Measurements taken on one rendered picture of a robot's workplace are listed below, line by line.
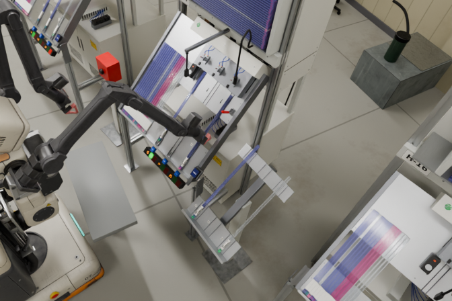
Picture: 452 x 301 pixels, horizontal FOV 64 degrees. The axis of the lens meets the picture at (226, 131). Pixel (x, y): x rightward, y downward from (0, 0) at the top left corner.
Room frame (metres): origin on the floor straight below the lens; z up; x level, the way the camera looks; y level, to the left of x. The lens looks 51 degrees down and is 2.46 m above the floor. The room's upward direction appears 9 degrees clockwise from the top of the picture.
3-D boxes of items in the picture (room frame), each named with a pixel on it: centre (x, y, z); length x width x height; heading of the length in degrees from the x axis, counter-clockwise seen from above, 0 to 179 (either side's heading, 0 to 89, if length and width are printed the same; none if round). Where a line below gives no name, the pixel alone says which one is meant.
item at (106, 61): (1.84, 0.88, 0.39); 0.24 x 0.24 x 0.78; 51
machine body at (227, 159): (1.75, 0.02, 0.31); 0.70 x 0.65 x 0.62; 51
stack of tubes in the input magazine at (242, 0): (1.62, 0.05, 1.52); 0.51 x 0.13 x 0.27; 51
